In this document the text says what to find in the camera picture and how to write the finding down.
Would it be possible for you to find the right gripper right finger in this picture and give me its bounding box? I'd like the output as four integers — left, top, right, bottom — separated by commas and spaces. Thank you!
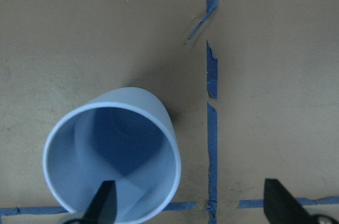
264, 178, 317, 224

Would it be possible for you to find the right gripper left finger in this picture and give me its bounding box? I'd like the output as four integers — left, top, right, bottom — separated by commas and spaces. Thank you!
82, 181, 117, 223

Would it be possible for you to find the blue cup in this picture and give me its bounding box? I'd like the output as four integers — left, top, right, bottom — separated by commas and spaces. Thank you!
42, 87, 181, 223

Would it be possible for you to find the brown paper table cover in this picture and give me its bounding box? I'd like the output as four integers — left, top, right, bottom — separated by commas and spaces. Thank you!
1, 0, 338, 223

